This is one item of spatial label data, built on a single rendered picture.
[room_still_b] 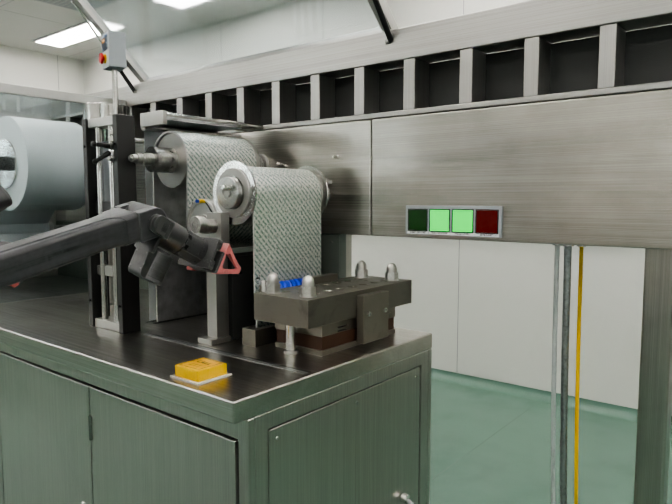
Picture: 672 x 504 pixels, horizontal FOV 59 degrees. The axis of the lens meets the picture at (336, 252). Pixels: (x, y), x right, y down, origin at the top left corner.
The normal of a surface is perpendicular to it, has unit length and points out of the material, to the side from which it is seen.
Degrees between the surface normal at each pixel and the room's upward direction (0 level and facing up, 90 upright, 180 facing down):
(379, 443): 90
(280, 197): 90
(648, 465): 90
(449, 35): 90
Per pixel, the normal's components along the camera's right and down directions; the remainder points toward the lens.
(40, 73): 0.78, 0.06
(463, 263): -0.63, 0.07
